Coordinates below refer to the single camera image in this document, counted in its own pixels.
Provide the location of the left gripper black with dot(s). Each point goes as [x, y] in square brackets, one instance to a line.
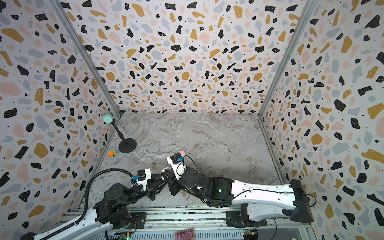
[153, 182]

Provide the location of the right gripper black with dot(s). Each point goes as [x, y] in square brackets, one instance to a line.
[173, 179]

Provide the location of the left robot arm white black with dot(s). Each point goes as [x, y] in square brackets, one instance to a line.
[110, 212]

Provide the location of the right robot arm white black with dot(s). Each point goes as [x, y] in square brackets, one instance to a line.
[259, 201]

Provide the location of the green microphone on black stand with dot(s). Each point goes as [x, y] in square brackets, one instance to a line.
[126, 145]

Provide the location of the small orange green toy car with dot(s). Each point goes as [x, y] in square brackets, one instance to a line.
[112, 153]

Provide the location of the pink circuit board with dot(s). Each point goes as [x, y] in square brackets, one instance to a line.
[188, 234]

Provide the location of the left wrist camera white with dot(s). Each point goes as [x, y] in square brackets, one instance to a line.
[141, 178]

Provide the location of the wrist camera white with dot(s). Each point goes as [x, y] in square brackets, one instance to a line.
[141, 178]
[177, 163]

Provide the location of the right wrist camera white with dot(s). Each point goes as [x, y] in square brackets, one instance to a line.
[177, 163]

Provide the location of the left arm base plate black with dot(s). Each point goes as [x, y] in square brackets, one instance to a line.
[132, 220]

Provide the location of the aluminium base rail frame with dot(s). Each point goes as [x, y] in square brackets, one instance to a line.
[208, 224]

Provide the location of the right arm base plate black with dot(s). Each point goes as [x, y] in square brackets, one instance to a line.
[240, 219]

